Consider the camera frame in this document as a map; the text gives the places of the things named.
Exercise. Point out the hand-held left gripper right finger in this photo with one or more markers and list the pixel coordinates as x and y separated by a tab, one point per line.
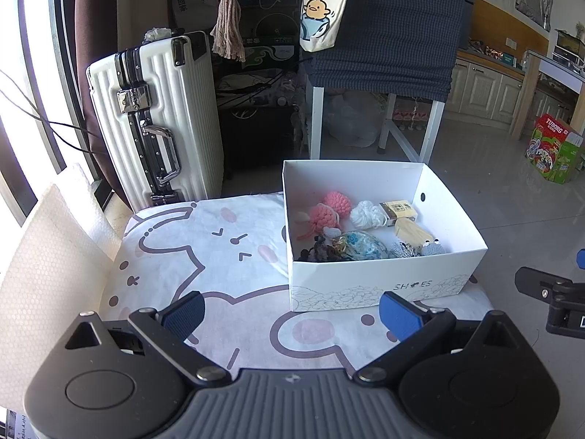
402	315

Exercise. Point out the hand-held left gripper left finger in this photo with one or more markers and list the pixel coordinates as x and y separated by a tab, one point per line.
183	315

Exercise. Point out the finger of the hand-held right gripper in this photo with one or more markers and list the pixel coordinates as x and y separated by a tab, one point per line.
581	258
544	283

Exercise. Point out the white shoe box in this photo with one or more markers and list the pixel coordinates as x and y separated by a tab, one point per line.
365	283

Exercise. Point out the grey crochet doll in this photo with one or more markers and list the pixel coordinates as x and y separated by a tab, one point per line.
432	249

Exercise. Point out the blue floral fabric pouch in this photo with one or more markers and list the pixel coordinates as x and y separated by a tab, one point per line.
361	244

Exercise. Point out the oval wooden box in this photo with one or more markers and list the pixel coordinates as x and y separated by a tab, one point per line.
411	231

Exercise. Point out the dark multicolour yarn bundle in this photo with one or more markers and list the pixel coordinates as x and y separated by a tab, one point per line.
320	252

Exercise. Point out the yellow tissue pack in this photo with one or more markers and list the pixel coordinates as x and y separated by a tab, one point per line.
402	209

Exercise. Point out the white yarn ball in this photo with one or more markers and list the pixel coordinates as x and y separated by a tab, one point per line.
368	215

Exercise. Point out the pink crochet doll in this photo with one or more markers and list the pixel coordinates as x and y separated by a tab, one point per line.
320	215

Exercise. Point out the green printed carton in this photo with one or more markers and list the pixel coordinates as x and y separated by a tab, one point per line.
553	151

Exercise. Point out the white foam sheet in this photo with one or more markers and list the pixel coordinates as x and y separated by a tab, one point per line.
45	283

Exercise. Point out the black cabinet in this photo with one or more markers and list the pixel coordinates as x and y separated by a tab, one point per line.
256	137

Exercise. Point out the cream kitchen cabinets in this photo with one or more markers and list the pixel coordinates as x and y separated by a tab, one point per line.
484	87

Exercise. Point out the white ribbed suitcase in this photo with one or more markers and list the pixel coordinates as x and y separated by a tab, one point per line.
183	114

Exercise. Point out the white plastic bag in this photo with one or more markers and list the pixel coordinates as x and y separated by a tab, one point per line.
356	119

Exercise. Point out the white crumpled cloth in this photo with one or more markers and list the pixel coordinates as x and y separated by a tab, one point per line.
160	34

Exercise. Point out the navy knitted cloth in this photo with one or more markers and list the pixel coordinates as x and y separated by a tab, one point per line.
397	32

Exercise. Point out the brown curtain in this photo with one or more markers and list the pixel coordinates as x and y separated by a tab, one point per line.
96	32

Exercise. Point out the dark printed carton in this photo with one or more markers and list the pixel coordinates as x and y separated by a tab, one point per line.
274	23

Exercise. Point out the white cartoon tote bag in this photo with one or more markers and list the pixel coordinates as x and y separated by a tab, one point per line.
322	13

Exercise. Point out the wooden post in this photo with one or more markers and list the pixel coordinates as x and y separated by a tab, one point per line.
525	96

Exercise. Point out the white metal rack frame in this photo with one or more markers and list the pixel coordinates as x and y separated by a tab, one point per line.
316	123

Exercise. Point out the black window frame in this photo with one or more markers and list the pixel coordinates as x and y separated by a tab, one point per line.
59	55

